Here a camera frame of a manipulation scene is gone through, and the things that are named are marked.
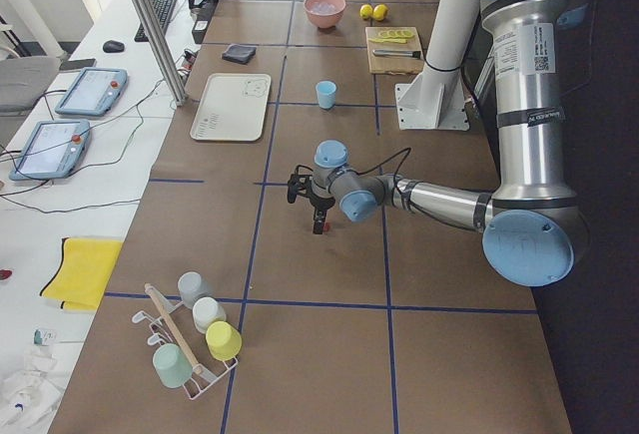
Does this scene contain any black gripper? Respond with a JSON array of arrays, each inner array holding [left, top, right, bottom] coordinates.
[[307, 186, 335, 234]]

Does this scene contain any light blue plastic cup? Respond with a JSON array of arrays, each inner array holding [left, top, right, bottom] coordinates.
[[316, 80, 337, 110]]

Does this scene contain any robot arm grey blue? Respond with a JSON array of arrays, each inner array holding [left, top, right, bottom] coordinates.
[[288, 0, 589, 289]]

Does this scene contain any grey plastic cup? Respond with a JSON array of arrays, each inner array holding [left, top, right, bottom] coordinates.
[[178, 271, 213, 309]]

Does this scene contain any white plastic cup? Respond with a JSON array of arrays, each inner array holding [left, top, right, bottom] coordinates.
[[192, 296, 227, 334]]

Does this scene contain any yellow-green plastic cup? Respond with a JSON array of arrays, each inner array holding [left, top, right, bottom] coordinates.
[[206, 320, 242, 361]]

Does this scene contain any pile of clear ice cubes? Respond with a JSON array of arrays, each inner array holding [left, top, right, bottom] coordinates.
[[308, 0, 339, 16]]

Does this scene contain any mint green plastic cup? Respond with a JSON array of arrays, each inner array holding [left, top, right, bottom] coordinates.
[[153, 343, 193, 388]]

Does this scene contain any cream bear tray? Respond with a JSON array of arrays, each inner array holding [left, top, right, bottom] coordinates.
[[190, 73, 272, 142]]

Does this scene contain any bamboo cutting board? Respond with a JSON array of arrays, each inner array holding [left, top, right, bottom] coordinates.
[[365, 27, 424, 75]]

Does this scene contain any steel muddler black tip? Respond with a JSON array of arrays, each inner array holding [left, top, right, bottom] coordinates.
[[372, 49, 422, 60]]

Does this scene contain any grey folded cloth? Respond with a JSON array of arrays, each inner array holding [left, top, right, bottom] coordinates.
[[221, 44, 257, 65]]

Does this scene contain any yellow plastic knife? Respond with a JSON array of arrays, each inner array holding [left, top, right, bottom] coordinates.
[[367, 38, 407, 45]]

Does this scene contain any orange black connector box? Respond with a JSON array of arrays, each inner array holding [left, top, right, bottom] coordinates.
[[179, 49, 197, 73]]

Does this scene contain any pink bowl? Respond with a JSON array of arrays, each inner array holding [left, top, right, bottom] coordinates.
[[304, 0, 346, 29]]

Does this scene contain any whole lemon lower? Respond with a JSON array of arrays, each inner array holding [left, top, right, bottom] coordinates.
[[359, 4, 374, 20]]

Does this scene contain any whole lemon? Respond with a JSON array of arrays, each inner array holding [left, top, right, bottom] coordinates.
[[371, 4, 389, 22], [359, 4, 374, 20]]

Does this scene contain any whole lemon upper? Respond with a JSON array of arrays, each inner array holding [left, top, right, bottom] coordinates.
[[371, 4, 389, 22]]

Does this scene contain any yellow cloth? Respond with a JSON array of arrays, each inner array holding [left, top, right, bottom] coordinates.
[[40, 237, 123, 311]]

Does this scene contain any teach pendant upper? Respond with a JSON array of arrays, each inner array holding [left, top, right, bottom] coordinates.
[[55, 68, 128, 117]]

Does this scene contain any teach pendant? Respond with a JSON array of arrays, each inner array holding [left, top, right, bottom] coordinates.
[[55, 68, 128, 117], [9, 120, 91, 181]]

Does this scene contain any black keyboard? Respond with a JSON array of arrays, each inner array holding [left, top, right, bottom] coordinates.
[[134, 0, 177, 42]]

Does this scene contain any black computer mouse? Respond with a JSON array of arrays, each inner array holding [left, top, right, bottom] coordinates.
[[102, 40, 126, 53]]

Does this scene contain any teach pendant lower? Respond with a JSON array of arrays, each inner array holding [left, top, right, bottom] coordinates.
[[9, 120, 91, 181]]

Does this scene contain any white crumpled tissue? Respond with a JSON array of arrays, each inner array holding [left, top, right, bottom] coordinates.
[[1, 345, 63, 433]]

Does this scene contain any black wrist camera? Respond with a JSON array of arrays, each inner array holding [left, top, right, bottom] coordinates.
[[287, 169, 311, 204]]

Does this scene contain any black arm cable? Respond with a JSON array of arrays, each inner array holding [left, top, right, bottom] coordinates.
[[343, 147, 413, 206]]

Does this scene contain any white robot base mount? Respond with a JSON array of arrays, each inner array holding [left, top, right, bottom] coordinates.
[[395, 0, 479, 131]]

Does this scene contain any wooden rack handle rod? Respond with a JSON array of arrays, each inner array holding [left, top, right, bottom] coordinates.
[[145, 283, 203, 375]]

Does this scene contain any white wire cup rack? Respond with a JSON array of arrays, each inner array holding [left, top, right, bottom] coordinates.
[[131, 294, 239, 400]]

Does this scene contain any aluminium frame post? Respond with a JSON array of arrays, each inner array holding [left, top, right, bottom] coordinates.
[[132, 0, 187, 107]]

